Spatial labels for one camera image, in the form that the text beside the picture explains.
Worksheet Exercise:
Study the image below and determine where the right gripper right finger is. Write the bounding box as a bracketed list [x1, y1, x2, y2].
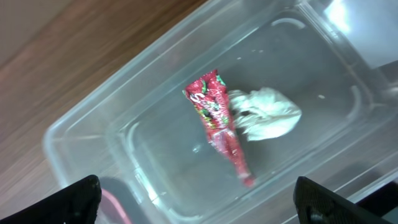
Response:
[294, 176, 389, 224]

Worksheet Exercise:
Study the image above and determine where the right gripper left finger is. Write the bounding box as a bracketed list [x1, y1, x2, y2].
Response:
[1, 175, 102, 224]

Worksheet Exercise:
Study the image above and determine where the white napkin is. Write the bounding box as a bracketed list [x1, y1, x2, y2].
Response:
[228, 87, 302, 141]

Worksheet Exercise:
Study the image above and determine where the red snack wrapper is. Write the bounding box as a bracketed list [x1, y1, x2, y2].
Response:
[183, 70, 254, 187]

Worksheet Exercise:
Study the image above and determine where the red plastic tray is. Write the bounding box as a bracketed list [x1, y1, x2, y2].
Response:
[99, 189, 133, 224]

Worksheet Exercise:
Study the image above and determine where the black tray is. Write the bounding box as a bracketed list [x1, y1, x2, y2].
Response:
[356, 171, 397, 223]

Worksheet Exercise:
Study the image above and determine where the clear plastic bin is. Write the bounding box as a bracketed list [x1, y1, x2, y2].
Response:
[44, 1, 397, 223]

